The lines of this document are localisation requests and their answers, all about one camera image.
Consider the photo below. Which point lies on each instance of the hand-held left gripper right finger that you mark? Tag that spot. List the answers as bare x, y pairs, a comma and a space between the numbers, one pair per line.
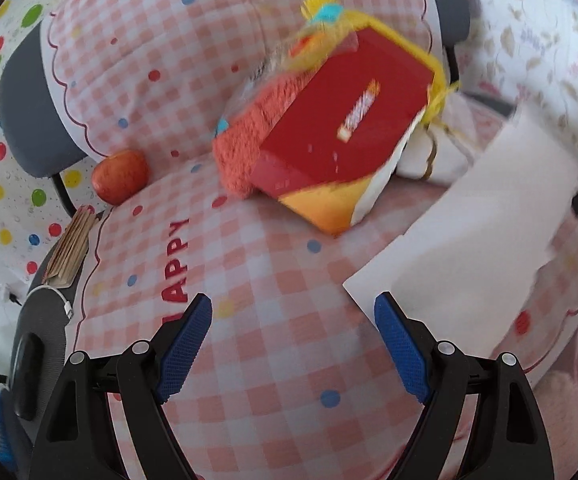
401, 350

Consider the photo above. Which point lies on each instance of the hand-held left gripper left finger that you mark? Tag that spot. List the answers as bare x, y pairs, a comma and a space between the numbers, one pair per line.
184, 350

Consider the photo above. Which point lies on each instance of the white paper sheet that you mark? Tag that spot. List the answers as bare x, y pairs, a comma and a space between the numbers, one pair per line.
469, 240

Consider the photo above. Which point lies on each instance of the orange knitted cloth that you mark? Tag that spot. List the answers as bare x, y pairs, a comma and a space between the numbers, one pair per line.
241, 150

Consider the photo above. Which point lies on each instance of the red cardboard box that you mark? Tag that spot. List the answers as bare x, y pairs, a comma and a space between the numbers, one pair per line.
339, 125

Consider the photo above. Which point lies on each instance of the pink checked cushion cover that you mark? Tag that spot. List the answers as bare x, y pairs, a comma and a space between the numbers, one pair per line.
269, 270

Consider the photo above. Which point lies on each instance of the old brown book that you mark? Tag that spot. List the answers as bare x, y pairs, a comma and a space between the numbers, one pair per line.
71, 250

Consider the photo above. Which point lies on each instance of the white pouch with gold ribbon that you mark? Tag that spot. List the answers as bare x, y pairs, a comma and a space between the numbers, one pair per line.
449, 160

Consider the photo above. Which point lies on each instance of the black oblong object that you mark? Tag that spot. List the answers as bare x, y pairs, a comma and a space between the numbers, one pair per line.
25, 375

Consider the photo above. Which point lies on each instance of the pink fluffy cushion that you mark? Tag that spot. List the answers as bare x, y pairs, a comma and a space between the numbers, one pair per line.
564, 400

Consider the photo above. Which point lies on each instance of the floral cloth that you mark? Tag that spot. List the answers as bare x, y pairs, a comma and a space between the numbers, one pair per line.
534, 35

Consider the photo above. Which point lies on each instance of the red apple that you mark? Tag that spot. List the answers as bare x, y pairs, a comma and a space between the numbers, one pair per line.
119, 176

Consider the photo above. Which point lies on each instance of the grey office chair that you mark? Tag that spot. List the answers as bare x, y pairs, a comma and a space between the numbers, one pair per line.
24, 110

